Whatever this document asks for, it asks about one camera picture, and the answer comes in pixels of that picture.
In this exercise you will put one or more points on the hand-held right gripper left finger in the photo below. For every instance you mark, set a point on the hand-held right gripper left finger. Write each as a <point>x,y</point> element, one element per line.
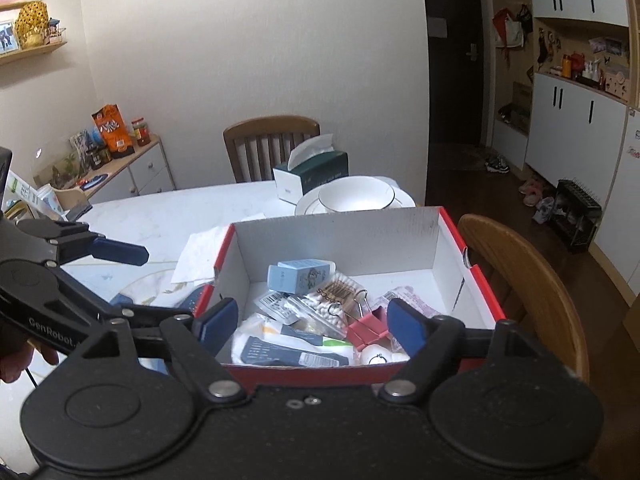
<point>217,327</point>

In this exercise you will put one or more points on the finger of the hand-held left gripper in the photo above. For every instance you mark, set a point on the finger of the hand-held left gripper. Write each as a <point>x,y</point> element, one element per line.
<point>120,251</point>
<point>145,314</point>

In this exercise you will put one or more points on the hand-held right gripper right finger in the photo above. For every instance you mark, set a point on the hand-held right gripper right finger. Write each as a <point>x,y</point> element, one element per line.
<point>406,327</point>

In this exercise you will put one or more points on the pink snack packet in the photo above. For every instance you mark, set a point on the pink snack packet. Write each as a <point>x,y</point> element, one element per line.
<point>420,302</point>

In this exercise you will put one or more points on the small white round device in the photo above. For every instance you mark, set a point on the small white round device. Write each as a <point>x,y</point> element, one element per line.
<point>380,355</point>

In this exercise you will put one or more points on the pink binder clip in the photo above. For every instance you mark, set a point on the pink binder clip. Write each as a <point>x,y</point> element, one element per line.
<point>365,327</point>

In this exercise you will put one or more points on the white green wet wipes pack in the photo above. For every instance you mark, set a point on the white green wet wipes pack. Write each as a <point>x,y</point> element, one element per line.
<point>280,347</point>

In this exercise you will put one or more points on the cotton swab bag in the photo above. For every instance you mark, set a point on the cotton swab bag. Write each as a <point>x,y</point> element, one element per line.
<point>325,300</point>

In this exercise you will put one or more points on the small light blue box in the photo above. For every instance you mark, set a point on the small light blue box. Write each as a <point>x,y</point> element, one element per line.
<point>300,275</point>

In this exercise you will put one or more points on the red cardboard box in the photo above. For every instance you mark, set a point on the red cardboard box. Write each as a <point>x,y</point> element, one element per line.
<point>350,240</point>

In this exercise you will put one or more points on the white marble desktop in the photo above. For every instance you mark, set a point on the white marble desktop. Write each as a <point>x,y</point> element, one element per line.
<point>150,215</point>

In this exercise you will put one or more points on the person's left hand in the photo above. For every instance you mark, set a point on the person's left hand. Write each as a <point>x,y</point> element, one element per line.
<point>20,365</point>

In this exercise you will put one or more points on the blue round mat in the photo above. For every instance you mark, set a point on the blue round mat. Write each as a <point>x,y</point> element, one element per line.
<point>94,181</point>

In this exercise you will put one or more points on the white paper sheet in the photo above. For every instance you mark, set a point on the white paper sheet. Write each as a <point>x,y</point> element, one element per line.
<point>200,255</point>

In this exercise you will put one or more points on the white sideboard cabinet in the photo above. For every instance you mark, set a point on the white sideboard cabinet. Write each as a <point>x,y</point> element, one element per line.
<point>145,170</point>

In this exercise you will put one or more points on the white cup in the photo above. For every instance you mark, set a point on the white cup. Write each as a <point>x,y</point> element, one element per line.
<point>50,200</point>

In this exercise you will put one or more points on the dark jar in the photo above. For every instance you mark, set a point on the dark jar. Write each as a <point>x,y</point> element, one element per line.
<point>97,157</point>

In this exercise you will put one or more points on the glass plant terrarium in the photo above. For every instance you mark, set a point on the glass plant terrarium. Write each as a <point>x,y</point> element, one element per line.
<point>57,172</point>

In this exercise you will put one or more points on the green white package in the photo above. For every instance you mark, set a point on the green white package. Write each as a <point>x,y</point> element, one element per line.
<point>17,192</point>

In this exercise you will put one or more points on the illustrated card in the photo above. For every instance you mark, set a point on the illustrated card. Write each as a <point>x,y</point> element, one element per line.
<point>82,142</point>

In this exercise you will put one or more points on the red sauce jar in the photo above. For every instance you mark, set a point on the red sauce jar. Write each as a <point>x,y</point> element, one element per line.
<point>141,132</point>

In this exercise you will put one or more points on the orange snack bag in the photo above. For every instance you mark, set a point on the orange snack bag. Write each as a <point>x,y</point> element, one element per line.
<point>110,127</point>

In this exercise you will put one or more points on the curved wooden chair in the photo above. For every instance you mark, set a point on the curved wooden chair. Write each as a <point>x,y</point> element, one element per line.
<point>525,280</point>

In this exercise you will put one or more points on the stack of white plates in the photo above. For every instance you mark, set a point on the stack of white plates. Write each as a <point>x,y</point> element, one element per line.
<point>307,207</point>

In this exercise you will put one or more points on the green white tissue box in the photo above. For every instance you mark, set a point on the green white tissue box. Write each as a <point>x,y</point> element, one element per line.
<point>320,175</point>

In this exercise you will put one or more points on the dark wooden chair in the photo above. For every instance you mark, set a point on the dark wooden chair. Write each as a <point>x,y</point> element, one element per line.
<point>270,150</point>

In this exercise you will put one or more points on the dark sneakers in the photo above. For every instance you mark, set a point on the dark sneakers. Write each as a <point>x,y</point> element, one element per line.
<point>497,165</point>

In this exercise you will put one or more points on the pink shoes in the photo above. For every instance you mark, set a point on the pink shoes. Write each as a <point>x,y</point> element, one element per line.
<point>535,192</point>

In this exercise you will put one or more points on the small figurine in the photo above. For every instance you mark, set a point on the small figurine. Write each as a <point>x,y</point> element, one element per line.
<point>56,32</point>

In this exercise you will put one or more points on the golden ornament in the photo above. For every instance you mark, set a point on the golden ornament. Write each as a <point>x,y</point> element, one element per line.
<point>31,25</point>

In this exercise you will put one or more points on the dark door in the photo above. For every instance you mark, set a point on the dark door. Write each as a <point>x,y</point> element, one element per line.
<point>452,85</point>

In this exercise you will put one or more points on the white lower cabinet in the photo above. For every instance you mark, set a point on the white lower cabinet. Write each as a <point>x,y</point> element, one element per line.
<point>575,130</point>

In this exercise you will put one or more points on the orange bottle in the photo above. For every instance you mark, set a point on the orange bottle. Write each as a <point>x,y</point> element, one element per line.
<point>566,66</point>

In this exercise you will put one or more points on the hanging bags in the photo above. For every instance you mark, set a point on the hanging bags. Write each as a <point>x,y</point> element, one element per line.
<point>512,27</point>

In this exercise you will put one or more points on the wooden wall shelf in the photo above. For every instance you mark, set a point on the wooden wall shelf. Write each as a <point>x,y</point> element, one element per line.
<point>35,52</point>

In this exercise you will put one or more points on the photo frame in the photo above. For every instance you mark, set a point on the photo frame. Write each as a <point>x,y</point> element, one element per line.
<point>7,37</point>

